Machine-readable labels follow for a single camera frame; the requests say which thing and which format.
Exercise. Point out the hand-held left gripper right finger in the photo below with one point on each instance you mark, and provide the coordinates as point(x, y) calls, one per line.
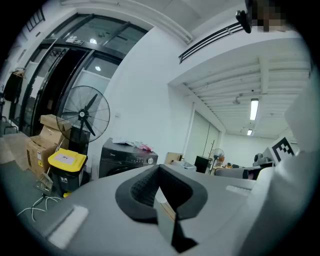
point(186, 197)

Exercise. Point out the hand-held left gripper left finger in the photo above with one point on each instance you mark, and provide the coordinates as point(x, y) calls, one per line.
point(140, 200)

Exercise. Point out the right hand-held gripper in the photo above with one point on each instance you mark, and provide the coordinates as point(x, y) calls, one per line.
point(282, 150)

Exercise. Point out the black washing machine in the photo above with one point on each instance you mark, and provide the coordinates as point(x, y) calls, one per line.
point(117, 156)

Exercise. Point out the black framed glass door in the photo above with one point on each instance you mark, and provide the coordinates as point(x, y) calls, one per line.
point(57, 75)

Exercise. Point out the clear plastic storage box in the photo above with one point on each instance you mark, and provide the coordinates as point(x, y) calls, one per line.
point(185, 165)

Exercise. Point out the black cabinet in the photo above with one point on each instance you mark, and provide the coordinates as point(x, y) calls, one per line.
point(202, 163)

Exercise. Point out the long ceiling light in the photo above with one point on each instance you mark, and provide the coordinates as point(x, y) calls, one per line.
point(254, 108)
point(249, 132)

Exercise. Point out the light wooden box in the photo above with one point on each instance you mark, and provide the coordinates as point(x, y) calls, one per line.
point(173, 158)

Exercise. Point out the small standing fan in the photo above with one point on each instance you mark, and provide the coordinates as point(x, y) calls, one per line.
point(218, 156)

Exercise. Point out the wooden coat rack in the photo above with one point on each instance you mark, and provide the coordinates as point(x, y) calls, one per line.
point(209, 150)

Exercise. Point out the pink patterned cloth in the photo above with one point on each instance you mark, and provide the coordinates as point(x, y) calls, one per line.
point(145, 146)

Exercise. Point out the checkered white cloth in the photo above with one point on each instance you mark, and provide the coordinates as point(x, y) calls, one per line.
point(122, 141)

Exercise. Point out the black bin with yellow lid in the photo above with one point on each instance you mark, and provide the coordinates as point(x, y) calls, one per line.
point(67, 162)

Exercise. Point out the grey dustpan with broom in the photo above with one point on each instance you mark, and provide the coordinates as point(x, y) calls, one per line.
point(46, 181)

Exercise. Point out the large black floor fan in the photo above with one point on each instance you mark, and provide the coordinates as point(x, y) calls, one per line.
point(83, 113)

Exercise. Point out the medium cardboard box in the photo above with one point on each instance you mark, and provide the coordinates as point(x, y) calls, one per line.
point(51, 135)

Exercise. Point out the large cardboard box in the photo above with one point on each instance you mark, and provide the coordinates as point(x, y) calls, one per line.
point(37, 152)

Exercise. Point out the small cardboard box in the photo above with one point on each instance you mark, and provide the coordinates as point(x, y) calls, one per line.
point(51, 121)

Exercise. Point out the black ceiling air vent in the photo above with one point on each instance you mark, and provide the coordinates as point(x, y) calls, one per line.
point(212, 37)

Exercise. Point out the black jacket on hanger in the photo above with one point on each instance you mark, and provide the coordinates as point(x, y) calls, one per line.
point(12, 86)

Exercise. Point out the black head-worn camera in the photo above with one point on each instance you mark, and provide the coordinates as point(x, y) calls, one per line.
point(245, 20)

